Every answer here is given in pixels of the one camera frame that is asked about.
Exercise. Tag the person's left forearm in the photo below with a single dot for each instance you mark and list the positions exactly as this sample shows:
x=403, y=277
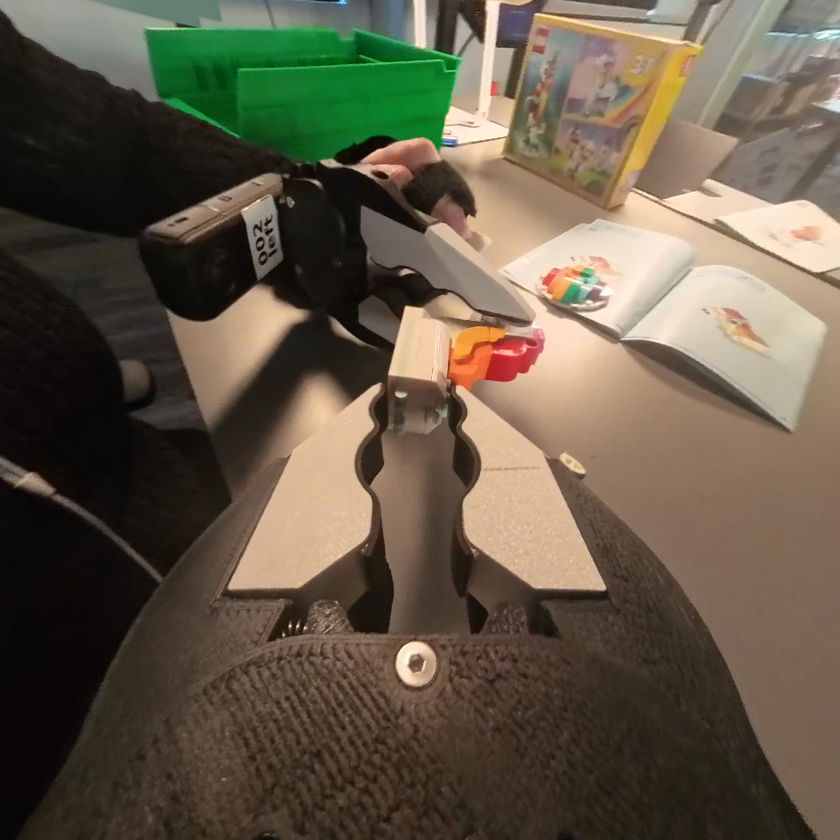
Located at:
x=98, y=144

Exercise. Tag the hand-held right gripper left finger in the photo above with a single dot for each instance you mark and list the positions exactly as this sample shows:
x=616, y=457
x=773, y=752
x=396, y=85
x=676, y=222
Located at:
x=302, y=525

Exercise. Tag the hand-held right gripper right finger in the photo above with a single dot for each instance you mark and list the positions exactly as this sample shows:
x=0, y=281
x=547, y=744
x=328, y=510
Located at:
x=531, y=525

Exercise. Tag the person's left hand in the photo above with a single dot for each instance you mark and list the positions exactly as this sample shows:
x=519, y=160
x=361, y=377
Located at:
x=410, y=154

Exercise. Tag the yellow lego set box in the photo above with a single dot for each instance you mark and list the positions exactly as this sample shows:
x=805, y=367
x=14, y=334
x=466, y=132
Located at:
x=590, y=98

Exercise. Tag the small rainbow lego assembly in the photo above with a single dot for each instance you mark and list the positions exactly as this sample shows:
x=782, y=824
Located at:
x=574, y=285

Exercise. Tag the open pale blue instruction booklet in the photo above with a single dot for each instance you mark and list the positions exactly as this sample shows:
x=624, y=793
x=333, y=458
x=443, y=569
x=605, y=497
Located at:
x=722, y=341

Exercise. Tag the closed instruction booklet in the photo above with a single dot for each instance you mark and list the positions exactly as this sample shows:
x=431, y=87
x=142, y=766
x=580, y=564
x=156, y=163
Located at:
x=787, y=233

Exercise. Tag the grey cardboard sheet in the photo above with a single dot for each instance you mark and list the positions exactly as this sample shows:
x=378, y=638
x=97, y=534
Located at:
x=689, y=157

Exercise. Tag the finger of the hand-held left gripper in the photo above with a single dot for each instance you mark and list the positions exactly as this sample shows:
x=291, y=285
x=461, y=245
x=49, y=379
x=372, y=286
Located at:
x=446, y=262
x=472, y=319

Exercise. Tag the white orange red lego model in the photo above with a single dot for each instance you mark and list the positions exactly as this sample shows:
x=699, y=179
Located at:
x=420, y=354

